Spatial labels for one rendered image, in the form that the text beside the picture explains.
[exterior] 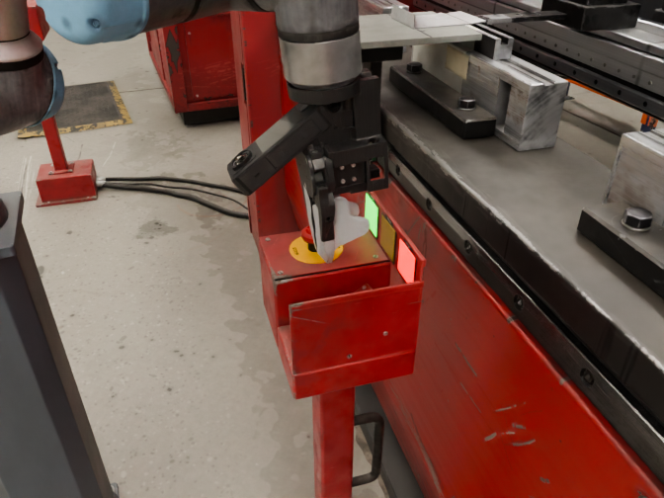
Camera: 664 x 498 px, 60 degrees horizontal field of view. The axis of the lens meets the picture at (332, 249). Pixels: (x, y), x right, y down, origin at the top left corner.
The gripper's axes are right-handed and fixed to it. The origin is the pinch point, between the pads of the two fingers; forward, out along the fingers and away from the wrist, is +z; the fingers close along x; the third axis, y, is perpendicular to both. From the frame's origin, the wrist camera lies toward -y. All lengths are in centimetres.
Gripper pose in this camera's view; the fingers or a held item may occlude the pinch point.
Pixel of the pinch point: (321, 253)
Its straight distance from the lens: 66.4
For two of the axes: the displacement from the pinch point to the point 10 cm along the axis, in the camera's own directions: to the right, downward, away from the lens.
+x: -2.8, -5.2, 8.0
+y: 9.6, -2.2, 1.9
